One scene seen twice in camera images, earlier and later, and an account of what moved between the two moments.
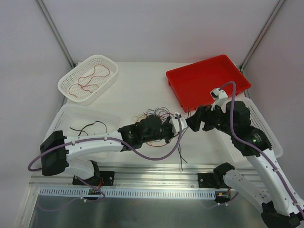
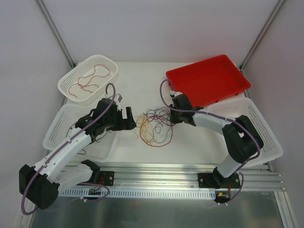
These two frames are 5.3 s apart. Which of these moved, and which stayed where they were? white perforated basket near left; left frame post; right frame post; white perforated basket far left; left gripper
Moved: left gripper
Stayed: left frame post; white perforated basket near left; right frame post; white perforated basket far left
